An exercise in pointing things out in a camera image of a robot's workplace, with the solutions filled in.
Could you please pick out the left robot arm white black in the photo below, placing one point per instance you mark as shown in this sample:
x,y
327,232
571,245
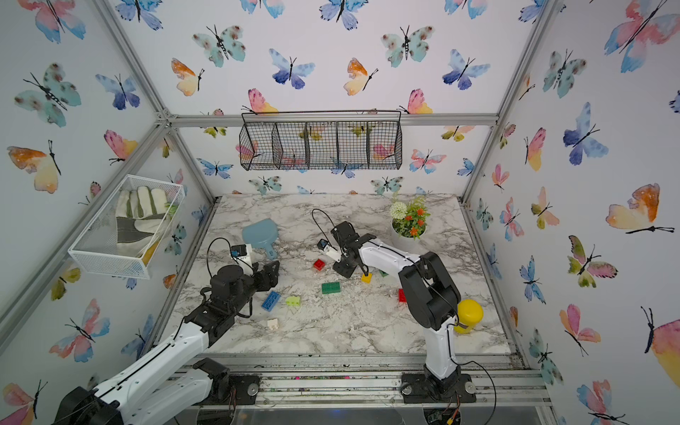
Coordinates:
x,y
174,375

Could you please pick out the red square lego brick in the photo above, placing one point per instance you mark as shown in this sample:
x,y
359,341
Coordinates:
x,y
319,264

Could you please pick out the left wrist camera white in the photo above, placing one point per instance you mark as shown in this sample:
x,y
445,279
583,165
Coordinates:
x,y
241,253

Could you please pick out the black wire wall basket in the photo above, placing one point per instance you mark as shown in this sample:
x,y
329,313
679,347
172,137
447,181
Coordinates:
x,y
338,141

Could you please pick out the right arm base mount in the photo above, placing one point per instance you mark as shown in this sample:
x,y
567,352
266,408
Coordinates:
x,y
427,389

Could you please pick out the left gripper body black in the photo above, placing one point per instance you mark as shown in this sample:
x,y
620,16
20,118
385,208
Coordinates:
x,y
259,283

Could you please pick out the white pot with flowers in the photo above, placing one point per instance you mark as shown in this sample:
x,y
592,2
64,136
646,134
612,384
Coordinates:
x,y
409,222

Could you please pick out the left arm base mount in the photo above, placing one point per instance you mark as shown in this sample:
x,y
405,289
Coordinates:
x,y
221,386

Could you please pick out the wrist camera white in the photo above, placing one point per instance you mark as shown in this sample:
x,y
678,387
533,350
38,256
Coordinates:
x,y
329,250
241,253

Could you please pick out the blue long lego brick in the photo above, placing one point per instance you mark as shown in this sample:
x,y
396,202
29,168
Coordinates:
x,y
271,301

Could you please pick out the yellow cup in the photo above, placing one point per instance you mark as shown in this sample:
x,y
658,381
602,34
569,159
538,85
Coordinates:
x,y
470,314

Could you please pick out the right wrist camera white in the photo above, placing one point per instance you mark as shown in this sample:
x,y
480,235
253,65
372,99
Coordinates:
x,y
329,250

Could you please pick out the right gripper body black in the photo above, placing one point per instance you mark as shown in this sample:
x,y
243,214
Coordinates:
x,y
342,267

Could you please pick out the lime green lego brick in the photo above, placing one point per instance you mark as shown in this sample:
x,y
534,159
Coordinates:
x,y
293,301

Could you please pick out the green long lego brick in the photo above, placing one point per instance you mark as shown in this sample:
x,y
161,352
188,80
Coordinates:
x,y
331,288

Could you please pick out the work glove white grey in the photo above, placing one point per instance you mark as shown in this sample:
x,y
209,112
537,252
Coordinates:
x,y
142,217

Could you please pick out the light blue dustpan scoop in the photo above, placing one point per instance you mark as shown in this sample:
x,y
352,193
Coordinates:
x,y
262,235

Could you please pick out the white wire wall basket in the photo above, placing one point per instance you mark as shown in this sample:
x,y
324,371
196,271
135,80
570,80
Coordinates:
x,y
95,249

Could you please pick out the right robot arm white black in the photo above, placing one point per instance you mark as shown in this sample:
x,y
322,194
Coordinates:
x,y
432,296

